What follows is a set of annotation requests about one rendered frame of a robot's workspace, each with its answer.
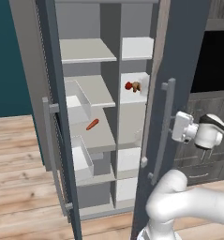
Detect grey freezer door handle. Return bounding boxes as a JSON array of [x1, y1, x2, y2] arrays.
[[147, 77, 177, 187]]

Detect dark grey fridge door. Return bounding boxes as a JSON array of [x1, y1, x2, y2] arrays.
[[34, 0, 83, 240]]

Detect red brown chicken drumstick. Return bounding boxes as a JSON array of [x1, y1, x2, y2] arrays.
[[124, 81, 142, 94]]

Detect grey fridge door handle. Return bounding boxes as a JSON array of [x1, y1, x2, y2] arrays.
[[41, 96, 75, 218]]

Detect white freezer bin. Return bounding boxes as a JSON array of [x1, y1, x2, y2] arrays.
[[115, 176, 139, 209], [116, 146, 142, 180]]

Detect orange carrot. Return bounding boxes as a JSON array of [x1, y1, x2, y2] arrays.
[[85, 118, 100, 131]]

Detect grey fridge freezer cabinet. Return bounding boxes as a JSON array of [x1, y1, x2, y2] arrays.
[[8, 0, 161, 223]]

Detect dark grey freezer door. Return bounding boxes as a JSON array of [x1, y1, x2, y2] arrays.
[[129, 0, 213, 240]]

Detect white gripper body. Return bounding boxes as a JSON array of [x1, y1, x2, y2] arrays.
[[172, 110, 195, 145]]

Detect white fridge bin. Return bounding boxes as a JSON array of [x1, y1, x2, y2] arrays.
[[70, 134, 96, 183], [65, 79, 92, 125]]

